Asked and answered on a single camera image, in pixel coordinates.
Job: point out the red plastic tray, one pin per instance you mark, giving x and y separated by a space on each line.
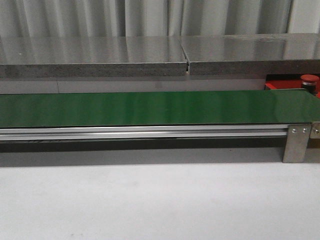
288 85

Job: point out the green conveyor belt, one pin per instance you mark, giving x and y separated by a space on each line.
158 108

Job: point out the right grey stone slab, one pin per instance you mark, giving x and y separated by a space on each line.
257 54

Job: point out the grey stone slab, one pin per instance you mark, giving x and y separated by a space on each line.
72 56
257 54

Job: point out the left grey stone slab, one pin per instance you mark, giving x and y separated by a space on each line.
72 56

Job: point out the grey pleated curtain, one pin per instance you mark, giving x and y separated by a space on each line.
113 18

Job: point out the aluminium conveyor side rail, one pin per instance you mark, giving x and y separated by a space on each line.
143 132

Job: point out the steel conveyor support bracket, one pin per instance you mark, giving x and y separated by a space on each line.
296 143

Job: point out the brass end bracket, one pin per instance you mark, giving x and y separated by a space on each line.
314 140

